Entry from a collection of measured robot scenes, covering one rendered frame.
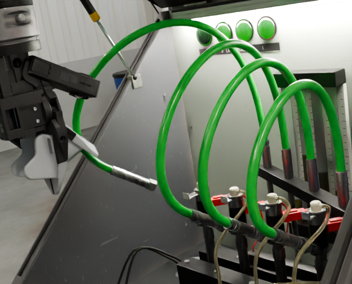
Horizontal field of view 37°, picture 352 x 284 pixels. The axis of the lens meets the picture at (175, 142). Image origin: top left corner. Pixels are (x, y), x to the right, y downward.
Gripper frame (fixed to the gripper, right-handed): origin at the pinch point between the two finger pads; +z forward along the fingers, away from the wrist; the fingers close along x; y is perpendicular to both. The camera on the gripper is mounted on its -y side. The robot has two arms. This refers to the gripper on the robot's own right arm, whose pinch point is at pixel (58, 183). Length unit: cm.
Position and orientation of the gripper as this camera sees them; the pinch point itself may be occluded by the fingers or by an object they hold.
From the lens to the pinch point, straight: 75.6
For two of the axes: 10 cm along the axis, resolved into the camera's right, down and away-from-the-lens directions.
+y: -7.1, 2.8, -6.5
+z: 1.6, 9.6, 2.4
